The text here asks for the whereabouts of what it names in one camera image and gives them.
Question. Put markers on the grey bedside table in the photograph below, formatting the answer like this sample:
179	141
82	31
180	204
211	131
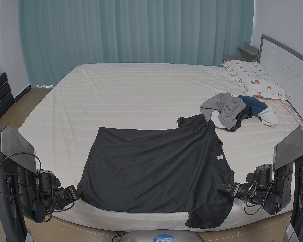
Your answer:
247	50

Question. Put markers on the pile of clothes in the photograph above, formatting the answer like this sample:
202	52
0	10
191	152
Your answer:
224	107

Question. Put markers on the bed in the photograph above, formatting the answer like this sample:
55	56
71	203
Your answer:
141	92

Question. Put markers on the black T-shirt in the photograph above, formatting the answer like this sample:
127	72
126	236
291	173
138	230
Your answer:
154	173

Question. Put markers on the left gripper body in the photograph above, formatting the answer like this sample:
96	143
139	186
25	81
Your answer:
72	193

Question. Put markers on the blue-green curtain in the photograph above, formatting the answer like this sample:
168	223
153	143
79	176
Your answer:
128	21

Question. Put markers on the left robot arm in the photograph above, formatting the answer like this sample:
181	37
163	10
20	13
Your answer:
17	145

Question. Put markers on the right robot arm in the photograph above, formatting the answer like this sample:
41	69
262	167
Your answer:
290	145

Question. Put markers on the white printed pillow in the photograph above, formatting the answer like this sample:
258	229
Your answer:
257	78

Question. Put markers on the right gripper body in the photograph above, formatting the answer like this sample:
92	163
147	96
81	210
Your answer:
238	191

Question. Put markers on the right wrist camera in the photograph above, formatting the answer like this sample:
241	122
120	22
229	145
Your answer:
250	178

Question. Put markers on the black chest of drawers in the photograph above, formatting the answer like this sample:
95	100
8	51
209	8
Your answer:
0	97

